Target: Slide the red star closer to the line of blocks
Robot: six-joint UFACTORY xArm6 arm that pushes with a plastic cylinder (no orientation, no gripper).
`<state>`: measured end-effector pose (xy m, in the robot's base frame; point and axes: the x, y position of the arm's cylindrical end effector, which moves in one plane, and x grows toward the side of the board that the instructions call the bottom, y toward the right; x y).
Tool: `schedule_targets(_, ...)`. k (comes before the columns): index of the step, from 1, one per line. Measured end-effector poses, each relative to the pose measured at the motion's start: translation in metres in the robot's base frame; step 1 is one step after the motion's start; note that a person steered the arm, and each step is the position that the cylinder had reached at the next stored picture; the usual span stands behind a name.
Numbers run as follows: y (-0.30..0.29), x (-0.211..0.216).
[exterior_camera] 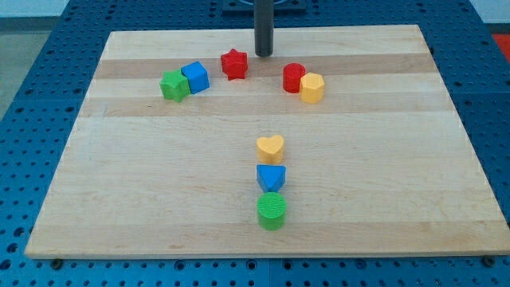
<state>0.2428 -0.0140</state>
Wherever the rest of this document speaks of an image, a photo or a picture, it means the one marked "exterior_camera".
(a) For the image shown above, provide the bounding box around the blue triangle block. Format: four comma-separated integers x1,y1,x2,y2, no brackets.
256,164,287,193

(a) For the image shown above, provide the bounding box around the red cylinder block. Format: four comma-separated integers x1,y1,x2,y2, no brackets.
283,62,306,93

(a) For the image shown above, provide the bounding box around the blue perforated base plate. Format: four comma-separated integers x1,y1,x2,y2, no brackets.
1,1,509,286

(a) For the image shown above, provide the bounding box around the red star block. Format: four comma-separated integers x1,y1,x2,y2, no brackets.
220,49,248,81

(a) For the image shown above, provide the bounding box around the blue cube block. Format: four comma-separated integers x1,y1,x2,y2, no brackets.
181,61,210,94

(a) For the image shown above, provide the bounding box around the green star block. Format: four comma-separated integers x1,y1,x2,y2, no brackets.
159,69,190,103

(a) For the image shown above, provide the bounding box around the yellow heart block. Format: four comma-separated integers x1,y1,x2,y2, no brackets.
256,135,284,164

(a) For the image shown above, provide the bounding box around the yellow hexagon block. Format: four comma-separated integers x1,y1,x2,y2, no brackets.
300,73,325,104

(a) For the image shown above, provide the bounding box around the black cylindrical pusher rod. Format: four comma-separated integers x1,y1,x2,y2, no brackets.
253,0,274,57

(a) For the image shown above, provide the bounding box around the light wooden board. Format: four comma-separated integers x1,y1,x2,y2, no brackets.
25,25,509,259

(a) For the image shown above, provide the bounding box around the green cylinder block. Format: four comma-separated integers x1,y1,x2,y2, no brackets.
257,192,287,230

